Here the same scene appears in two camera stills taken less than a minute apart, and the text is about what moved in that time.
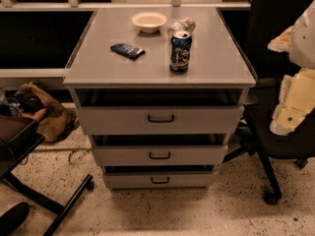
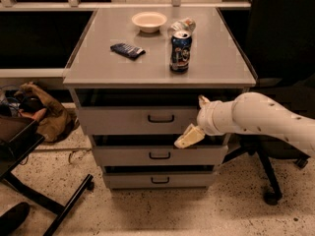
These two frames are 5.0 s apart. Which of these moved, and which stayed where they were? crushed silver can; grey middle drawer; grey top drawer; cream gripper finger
Moved: cream gripper finger
Stayed: grey top drawer; grey middle drawer; crushed silver can
